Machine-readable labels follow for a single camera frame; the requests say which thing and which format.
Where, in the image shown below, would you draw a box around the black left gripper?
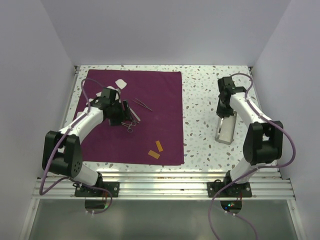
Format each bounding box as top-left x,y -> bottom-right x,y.
108,99 -> 133,126

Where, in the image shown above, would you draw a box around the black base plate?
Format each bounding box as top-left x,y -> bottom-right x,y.
207,179 -> 253,198
72,181 -> 120,198

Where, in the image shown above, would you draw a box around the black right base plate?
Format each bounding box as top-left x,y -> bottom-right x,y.
207,179 -> 253,198

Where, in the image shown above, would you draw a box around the silver scalpel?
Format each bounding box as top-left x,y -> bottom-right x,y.
129,108 -> 141,122

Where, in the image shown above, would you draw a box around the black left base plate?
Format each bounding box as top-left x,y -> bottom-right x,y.
72,181 -> 120,198

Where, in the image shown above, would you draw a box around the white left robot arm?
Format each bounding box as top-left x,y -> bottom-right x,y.
41,87 -> 133,197

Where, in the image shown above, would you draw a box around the purple cloth mat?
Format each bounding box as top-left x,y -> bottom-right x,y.
81,69 -> 184,166

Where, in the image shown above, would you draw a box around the aluminium rail frame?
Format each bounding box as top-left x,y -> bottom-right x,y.
20,65 -> 306,240

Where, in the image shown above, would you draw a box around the steel instrument tray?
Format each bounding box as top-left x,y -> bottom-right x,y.
215,111 -> 237,145

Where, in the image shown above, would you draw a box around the orange bandage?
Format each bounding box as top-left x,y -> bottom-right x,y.
148,150 -> 160,159
155,140 -> 164,152

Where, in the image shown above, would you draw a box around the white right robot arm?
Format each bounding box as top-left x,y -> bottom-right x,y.
216,76 -> 283,197

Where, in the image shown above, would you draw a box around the steel tweezers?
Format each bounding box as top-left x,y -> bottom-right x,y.
133,98 -> 153,112

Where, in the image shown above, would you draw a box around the steel forceps scissors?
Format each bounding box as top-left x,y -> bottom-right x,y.
121,121 -> 137,133

